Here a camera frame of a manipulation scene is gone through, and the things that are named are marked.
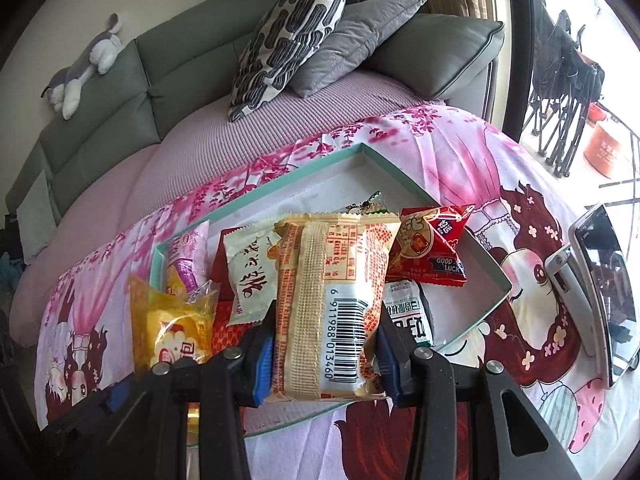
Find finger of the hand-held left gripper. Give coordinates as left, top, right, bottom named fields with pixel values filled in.
left=40, top=389, right=121, bottom=443
left=110, top=380, right=142, bottom=405

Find grey green sofa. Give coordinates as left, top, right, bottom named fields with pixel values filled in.
left=5, top=0, right=506, bottom=221

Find black folding chair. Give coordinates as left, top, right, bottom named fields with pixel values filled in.
left=520, top=0, right=606, bottom=178

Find yellow snack packet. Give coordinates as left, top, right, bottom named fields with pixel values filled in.
left=127, top=274, right=221, bottom=376

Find grey white plush toy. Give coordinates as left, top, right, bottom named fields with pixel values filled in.
left=41, top=12, right=125, bottom=121

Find orange bucket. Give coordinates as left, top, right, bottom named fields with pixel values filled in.
left=582, top=120, right=632, bottom=178

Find smartphone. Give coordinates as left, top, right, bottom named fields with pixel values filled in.
left=570, top=202, right=640, bottom=390

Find clear green-label cake packet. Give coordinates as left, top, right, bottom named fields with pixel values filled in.
left=345, top=191, right=388, bottom=217

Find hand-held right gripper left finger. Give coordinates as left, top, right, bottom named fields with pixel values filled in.
left=75, top=302, right=278, bottom=480

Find purple white snack packet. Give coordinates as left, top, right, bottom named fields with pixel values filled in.
left=165, top=220, right=211, bottom=296

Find pink cartoon printed blanket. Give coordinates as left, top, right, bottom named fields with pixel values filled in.
left=32, top=102, right=640, bottom=480

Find red orange snack packet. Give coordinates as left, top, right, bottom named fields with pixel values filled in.
left=209, top=229, right=236, bottom=301

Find grey pillow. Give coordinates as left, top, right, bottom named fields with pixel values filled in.
left=290, top=0, right=430, bottom=98

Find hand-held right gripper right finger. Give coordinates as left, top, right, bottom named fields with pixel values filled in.
left=375, top=302, right=581, bottom=480

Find teal shallow cardboard box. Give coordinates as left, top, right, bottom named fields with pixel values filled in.
left=150, top=142, right=513, bottom=441

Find green and white snack packet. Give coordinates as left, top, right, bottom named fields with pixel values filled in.
left=382, top=280, right=435, bottom=348

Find beige orange snack packet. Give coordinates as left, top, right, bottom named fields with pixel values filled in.
left=262, top=212, right=402, bottom=403

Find cream white snack packet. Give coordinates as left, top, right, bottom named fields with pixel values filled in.
left=222, top=227, right=283, bottom=326

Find red triangular snack packet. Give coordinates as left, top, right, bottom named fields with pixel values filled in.
left=386, top=204, right=477, bottom=287

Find dark clothes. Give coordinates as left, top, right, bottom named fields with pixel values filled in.
left=0, top=212, right=21, bottom=261

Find light grey cushion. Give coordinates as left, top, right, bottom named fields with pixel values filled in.
left=17, top=170, right=58, bottom=261

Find teal cloth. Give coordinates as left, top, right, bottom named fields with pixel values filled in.
left=0, top=252, right=21, bottom=293

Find dark window frame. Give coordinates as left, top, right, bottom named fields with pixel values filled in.
left=500, top=0, right=533, bottom=141

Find black white patterned pillow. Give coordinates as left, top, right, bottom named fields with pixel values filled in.
left=227, top=0, right=348, bottom=123

